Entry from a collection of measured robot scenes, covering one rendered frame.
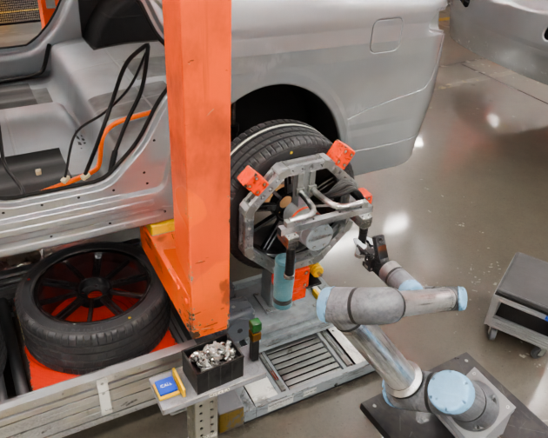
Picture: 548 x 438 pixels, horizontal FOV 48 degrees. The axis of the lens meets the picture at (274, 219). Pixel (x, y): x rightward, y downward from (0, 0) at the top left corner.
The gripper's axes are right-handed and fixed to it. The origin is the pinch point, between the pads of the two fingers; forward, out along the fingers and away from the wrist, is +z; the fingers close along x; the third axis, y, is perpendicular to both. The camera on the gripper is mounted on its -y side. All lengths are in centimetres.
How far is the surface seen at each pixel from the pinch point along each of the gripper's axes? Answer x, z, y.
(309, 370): -16, 3, 77
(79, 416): -121, 11, 62
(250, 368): -56, -15, 38
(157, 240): -71, 51, 15
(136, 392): -97, 11, 60
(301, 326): -9, 23, 69
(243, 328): -44, 18, 51
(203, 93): -67, 3, -73
